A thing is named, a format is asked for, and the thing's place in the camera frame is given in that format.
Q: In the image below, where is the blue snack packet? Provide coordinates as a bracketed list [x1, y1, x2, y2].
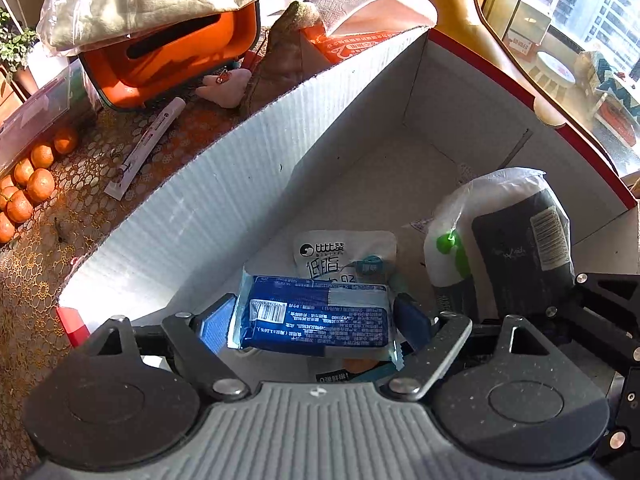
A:
[227, 267, 403, 368]

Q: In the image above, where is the orange plastic basket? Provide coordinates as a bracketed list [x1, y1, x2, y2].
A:
[77, 0, 263, 111]

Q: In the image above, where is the plastic bag with dark box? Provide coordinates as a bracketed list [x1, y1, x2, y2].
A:
[424, 167, 576, 321]

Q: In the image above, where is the clear plastic storage box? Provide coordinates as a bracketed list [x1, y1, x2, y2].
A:
[0, 60, 98, 176]

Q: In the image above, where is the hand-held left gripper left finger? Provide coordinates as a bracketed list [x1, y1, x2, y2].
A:
[75, 292, 251, 401]

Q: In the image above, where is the pile of tangerines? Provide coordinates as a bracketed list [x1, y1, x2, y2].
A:
[0, 125, 80, 243]

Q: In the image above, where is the orange paper packet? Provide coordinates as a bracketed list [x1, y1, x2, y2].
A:
[300, 27, 406, 63]

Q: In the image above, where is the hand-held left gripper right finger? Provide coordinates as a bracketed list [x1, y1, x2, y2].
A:
[387, 292, 571, 403]

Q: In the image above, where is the red cardboard box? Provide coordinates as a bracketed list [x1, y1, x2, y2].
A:
[55, 25, 640, 386]

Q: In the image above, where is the small pink plush charm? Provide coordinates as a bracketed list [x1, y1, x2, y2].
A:
[196, 67, 253, 109]

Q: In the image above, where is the white blue food pouch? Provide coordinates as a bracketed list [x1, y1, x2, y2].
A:
[292, 230, 401, 386]

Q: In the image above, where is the brown bamboo shoot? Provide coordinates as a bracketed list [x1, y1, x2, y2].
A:
[240, 0, 331, 118]

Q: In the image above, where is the clear bag with cloth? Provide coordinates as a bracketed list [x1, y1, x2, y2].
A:
[36, 0, 326, 53]

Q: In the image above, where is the white paper towel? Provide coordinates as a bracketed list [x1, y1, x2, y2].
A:
[310, 0, 438, 36]

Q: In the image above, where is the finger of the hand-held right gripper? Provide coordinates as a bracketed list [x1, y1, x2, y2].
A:
[572, 272, 640, 311]
[542, 302, 640, 368]

